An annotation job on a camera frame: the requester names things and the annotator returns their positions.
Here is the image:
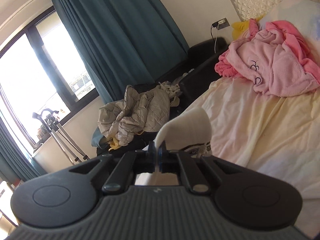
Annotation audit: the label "beige quilted jacket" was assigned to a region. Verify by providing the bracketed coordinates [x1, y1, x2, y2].
[98, 84, 172, 146]

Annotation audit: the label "black sofa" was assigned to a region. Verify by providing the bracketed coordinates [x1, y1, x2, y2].
[96, 37, 231, 157]

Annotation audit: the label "yellow cloth by headboard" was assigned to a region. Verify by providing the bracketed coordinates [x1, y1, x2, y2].
[231, 15, 264, 40]

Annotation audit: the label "small yellow cloth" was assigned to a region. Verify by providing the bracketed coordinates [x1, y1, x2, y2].
[108, 137, 123, 152]

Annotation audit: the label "light pink fleece robe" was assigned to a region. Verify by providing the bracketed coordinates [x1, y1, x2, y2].
[228, 21, 320, 98]

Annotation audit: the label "crutches by window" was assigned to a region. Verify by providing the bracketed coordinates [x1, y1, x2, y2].
[32, 108, 90, 166]

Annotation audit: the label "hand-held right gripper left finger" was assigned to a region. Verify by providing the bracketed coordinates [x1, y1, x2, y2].
[69, 141, 157, 193]

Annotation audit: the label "spotted white cloth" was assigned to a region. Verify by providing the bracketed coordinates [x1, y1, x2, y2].
[159, 81, 182, 106]

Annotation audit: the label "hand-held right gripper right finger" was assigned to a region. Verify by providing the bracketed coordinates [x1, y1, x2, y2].
[157, 142, 253, 194]

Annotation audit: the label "wall socket with charger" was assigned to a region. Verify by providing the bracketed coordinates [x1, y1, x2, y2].
[211, 17, 230, 30]

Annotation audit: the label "windowsill clutter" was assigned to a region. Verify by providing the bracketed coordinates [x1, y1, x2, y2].
[37, 127, 51, 141]

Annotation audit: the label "narrow teal curtain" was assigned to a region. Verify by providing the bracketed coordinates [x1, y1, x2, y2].
[0, 114, 48, 182]

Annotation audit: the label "wide teal curtain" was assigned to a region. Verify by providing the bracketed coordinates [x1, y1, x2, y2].
[49, 0, 190, 103]

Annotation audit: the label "white blue pillow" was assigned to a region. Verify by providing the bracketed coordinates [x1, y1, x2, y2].
[260, 0, 320, 47]

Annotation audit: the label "dark framed window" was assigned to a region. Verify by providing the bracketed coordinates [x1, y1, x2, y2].
[0, 5, 100, 151]

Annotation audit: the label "bed with cream sheet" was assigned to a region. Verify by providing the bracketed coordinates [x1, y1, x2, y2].
[136, 62, 320, 220]

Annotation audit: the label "coral pink blanket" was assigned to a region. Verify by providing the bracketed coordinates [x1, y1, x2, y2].
[214, 21, 320, 78]

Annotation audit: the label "teal cushion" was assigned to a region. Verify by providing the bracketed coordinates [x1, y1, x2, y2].
[91, 129, 111, 148]

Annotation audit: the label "white sock with striped cuff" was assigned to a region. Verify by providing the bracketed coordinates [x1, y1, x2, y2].
[136, 107, 213, 186]

